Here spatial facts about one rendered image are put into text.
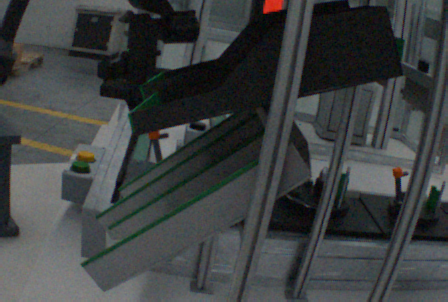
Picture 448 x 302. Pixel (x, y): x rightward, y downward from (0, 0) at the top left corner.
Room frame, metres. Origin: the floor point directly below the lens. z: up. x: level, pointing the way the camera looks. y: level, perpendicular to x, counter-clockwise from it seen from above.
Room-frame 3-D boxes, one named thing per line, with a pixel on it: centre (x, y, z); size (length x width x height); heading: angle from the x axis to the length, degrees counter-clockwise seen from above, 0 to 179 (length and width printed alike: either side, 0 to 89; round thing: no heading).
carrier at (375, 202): (1.10, -0.45, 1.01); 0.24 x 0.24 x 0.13; 6
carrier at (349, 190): (1.07, -0.21, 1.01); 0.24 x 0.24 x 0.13; 6
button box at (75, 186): (1.10, 0.27, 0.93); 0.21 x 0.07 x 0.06; 6
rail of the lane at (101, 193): (1.30, 0.23, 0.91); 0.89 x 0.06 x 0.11; 6
